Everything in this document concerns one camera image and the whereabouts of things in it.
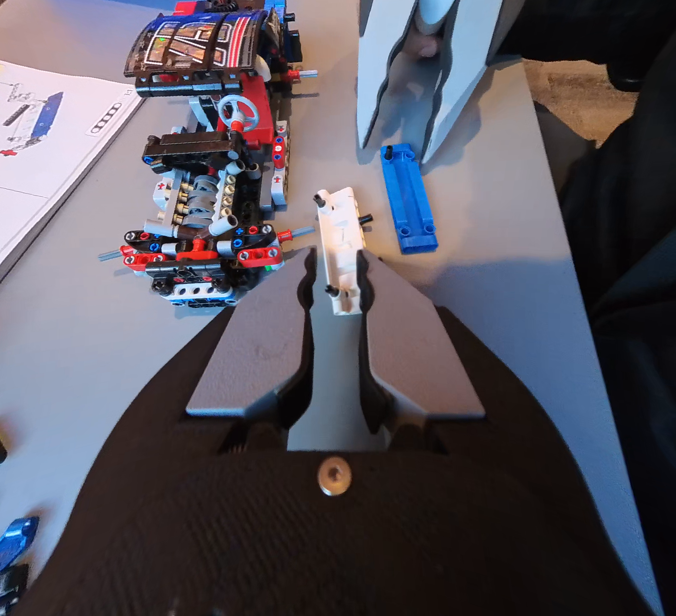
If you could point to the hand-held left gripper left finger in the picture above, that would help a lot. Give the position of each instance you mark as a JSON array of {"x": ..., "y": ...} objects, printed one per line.
[{"x": 248, "y": 357}]

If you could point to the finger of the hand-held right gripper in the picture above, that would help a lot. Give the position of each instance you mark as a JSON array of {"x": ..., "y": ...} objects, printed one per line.
[
  {"x": 470, "y": 45},
  {"x": 383, "y": 19}
]

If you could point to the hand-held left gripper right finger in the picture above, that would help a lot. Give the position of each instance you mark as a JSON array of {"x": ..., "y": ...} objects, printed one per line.
[{"x": 422, "y": 362}]

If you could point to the white toy brick panel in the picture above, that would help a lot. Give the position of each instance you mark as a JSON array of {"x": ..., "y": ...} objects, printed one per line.
[{"x": 340, "y": 246}]

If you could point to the blue toy brick panel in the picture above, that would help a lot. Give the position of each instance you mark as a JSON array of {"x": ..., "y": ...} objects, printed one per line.
[{"x": 409, "y": 198}]

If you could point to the pile of toy bricks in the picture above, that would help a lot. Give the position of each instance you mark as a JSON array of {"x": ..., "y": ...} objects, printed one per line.
[{"x": 16, "y": 542}]

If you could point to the person's right forearm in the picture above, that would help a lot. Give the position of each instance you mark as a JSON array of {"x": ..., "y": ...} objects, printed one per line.
[{"x": 581, "y": 3}]

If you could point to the light grey desk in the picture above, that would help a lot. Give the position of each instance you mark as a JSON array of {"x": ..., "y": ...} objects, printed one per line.
[{"x": 501, "y": 283}]

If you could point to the person's right hand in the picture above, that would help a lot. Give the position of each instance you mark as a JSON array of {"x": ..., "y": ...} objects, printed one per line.
[{"x": 425, "y": 45}]

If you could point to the toy brick car model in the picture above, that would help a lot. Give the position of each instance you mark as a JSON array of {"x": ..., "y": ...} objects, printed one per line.
[{"x": 211, "y": 151}]

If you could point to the person's torso in dark clothing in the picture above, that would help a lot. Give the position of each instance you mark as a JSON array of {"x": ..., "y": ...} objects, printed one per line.
[{"x": 633, "y": 309}]

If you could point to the toy brick instruction manual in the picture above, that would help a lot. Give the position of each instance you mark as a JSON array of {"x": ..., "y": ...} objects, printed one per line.
[{"x": 42, "y": 151}]

